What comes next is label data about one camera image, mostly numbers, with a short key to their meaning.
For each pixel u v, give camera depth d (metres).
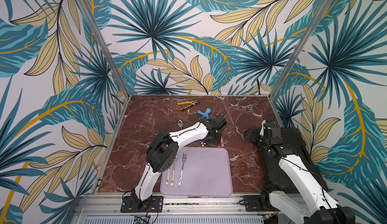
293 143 0.88
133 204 0.63
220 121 0.72
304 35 0.86
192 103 1.13
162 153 0.51
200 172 0.82
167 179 0.80
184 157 0.88
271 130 0.61
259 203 0.73
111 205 0.75
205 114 1.06
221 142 0.94
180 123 1.03
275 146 0.57
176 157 0.87
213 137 0.76
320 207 0.40
